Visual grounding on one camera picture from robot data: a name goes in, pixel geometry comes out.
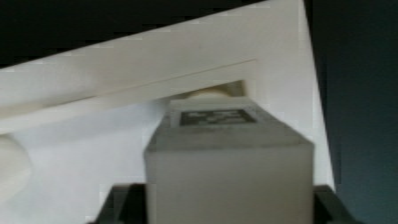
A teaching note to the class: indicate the white leg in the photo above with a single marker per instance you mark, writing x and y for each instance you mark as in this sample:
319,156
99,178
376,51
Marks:
229,166

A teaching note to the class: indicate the white square tabletop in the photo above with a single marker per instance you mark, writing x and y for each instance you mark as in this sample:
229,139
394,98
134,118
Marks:
83,103

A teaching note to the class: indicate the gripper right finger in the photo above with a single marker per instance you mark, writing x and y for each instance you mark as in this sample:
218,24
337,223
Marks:
332,212

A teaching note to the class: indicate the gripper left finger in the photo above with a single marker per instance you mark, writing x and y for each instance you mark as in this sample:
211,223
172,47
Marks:
124,210

